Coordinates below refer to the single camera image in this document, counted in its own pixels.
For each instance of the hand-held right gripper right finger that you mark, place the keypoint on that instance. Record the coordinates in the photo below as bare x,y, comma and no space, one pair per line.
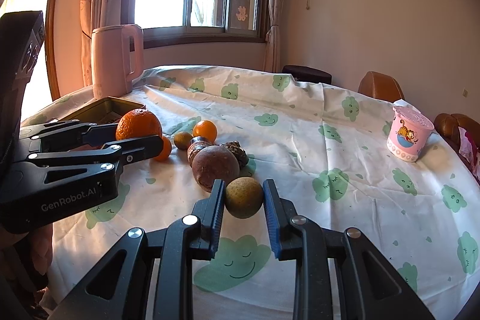
272,215

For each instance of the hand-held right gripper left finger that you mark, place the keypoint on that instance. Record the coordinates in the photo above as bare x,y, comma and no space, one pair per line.
219,207

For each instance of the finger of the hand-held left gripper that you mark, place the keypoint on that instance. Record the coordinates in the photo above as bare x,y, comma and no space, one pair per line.
67,130
138,147

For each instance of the large orange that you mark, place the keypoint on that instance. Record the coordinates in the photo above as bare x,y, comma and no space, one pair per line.
137,123

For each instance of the yellow-green round fruit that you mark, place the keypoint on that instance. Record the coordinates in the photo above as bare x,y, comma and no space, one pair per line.
243,198

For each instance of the small tangerine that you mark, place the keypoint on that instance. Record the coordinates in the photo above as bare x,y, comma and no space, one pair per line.
165,149
205,130

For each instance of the metal tin box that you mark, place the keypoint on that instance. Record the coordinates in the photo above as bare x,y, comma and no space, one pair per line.
101,108

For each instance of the person's left forearm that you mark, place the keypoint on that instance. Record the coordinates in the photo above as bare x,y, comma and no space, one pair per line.
18,267

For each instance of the round brown passion fruit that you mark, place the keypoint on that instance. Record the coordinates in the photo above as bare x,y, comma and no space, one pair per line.
215,166

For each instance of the small green citrus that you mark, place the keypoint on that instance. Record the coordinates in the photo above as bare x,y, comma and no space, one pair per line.
183,139

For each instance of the cloud print tablecloth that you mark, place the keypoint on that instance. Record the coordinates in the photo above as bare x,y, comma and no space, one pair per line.
300,155

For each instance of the pink electric kettle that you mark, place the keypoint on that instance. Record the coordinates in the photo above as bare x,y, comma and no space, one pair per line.
110,61

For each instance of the dark round stool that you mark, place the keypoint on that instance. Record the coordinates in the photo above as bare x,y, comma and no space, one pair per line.
307,73

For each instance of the pink cartoon cup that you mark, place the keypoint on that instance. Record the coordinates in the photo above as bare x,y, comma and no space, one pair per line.
407,136

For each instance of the brown leather chair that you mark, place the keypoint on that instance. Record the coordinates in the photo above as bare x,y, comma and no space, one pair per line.
448,128
380,87

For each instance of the window decal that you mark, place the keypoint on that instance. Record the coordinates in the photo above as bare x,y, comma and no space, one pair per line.
242,13

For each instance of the beige tied curtain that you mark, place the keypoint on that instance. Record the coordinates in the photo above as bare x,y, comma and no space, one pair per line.
275,5

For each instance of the pink cloth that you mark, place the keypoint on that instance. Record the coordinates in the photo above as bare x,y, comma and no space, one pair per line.
470,149

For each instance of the wooden door frame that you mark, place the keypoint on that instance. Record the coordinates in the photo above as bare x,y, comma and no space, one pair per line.
56,24

